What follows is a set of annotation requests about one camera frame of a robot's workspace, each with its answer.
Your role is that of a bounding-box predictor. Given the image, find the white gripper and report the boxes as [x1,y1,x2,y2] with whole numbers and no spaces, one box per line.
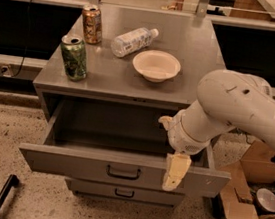
[158,110,210,192]

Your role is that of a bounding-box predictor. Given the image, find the grey top drawer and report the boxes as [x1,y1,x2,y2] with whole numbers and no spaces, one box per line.
[15,90,240,202]

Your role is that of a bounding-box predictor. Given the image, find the grey drawer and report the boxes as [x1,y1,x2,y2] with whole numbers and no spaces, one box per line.
[65,178,184,207]
[15,90,240,202]

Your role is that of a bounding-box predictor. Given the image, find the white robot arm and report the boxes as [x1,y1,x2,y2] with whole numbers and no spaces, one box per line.
[159,70,275,191]

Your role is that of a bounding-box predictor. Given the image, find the grey metal drawer cabinet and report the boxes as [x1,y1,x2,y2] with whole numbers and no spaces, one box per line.
[18,0,252,216]

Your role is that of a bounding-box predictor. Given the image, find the grey bottom drawer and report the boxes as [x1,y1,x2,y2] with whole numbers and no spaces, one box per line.
[65,178,184,207]

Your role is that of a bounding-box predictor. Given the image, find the white paper bowl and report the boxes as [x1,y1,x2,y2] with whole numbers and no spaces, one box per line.
[132,50,181,83]

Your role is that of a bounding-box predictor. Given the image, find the cardboard box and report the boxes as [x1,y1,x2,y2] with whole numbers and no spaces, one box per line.
[220,141,275,219]

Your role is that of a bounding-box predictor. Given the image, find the clear plastic water bottle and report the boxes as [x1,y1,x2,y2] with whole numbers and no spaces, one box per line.
[110,27,159,58]

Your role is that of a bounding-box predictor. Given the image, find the white bowl in box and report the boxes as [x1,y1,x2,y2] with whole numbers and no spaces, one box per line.
[256,188,275,213]

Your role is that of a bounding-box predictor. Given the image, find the green soda can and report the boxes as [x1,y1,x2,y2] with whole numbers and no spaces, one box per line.
[60,34,87,81]

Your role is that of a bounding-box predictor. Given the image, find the orange soda can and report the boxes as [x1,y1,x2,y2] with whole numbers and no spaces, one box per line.
[82,4,103,44]

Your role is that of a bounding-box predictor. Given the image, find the black metal leg left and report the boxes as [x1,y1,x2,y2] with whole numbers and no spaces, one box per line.
[0,174,19,208]

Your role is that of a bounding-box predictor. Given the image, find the black cable left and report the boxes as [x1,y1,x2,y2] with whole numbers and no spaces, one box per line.
[12,0,42,80]

